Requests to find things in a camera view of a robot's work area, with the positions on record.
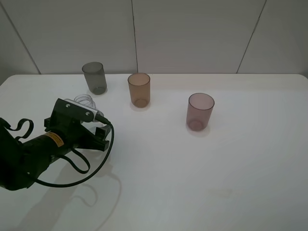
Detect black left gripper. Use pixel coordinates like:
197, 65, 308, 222
22, 98, 111, 159

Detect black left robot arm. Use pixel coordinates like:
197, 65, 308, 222
0, 99, 115, 191

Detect grey translucent cup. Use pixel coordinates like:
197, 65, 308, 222
82, 62, 107, 95

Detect orange translucent cup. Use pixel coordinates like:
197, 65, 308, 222
128, 73, 151, 108

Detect pink translucent cup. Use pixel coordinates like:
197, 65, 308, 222
186, 93, 215, 131

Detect black camera cable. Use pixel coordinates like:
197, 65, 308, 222
33, 115, 115, 187

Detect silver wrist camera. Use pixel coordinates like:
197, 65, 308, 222
64, 99, 102, 123

